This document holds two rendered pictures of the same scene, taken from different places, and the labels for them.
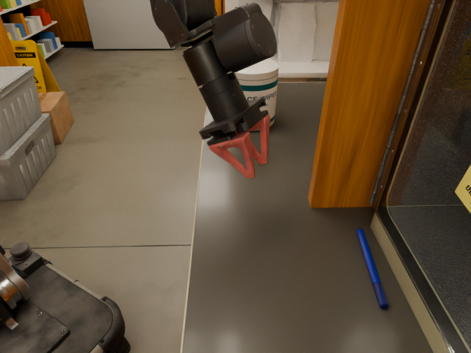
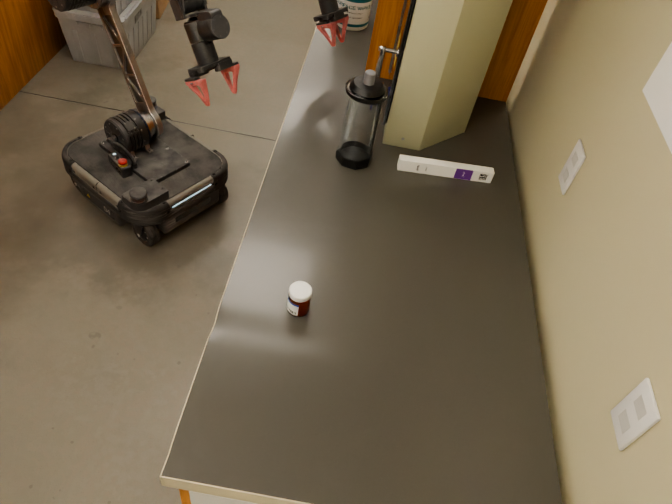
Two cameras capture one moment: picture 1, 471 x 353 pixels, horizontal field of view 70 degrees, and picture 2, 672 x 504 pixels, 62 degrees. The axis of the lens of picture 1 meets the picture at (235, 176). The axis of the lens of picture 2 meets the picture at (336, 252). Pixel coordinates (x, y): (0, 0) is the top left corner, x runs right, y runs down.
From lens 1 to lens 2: 1.41 m
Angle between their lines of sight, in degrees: 11
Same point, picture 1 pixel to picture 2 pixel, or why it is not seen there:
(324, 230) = not seen: hidden behind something
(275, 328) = (328, 105)
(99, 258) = (202, 135)
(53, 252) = not seen: hidden behind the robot
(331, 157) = (375, 45)
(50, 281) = (171, 131)
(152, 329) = (244, 193)
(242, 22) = not seen: outside the picture
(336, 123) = (378, 27)
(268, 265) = (332, 89)
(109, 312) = (219, 159)
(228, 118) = (327, 13)
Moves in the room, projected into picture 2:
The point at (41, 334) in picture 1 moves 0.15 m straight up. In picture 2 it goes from (169, 159) to (167, 132)
